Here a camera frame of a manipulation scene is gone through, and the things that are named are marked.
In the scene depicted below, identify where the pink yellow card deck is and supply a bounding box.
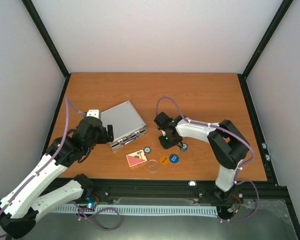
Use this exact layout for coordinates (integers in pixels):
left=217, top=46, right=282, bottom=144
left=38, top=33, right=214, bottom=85
left=126, top=149, right=148, bottom=168

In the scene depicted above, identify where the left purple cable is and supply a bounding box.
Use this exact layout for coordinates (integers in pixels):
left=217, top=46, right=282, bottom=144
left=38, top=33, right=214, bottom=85
left=0, top=96, right=121, bottom=238

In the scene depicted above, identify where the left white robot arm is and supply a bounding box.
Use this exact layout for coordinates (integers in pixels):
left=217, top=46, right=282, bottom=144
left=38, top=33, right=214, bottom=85
left=0, top=116, right=114, bottom=239

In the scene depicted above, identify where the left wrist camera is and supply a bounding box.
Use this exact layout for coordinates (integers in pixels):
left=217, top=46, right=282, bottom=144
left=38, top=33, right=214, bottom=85
left=85, top=109, right=101, bottom=120

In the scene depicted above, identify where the blue green chip stack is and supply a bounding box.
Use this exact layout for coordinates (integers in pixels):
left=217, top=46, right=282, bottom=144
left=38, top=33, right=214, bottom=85
left=180, top=143, right=188, bottom=152

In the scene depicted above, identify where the black aluminium frame rail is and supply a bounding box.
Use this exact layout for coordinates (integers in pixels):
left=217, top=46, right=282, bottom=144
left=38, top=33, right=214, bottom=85
left=22, top=176, right=291, bottom=206

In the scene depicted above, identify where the aluminium poker case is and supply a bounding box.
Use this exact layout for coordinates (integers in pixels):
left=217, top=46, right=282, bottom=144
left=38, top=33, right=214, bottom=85
left=101, top=100, right=147, bottom=151

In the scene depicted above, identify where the clear round dealer button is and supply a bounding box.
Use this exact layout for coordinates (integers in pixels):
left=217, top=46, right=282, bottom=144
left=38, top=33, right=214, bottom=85
left=146, top=159, right=160, bottom=173

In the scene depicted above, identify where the blue small blind button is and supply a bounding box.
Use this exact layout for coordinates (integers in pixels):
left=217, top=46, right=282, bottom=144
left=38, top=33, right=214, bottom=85
left=169, top=153, right=180, bottom=164

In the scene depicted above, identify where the orange big blind button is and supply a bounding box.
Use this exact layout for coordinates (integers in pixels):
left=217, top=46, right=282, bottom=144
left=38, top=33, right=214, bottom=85
left=159, top=155, right=170, bottom=166

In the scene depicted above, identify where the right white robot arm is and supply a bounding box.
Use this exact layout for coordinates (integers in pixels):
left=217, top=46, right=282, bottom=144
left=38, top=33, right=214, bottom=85
left=154, top=112, right=250, bottom=202

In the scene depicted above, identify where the light blue cable duct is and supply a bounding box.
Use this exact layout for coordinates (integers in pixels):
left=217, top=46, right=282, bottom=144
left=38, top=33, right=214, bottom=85
left=49, top=203, right=219, bottom=218

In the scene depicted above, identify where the purple cable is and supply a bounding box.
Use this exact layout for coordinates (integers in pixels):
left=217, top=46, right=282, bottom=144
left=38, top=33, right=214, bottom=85
left=155, top=96, right=260, bottom=223
left=0, top=96, right=121, bottom=238

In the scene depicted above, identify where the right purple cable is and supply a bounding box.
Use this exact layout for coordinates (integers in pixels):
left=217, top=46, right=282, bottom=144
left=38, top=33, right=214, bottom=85
left=155, top=96, right=260, bottom=223

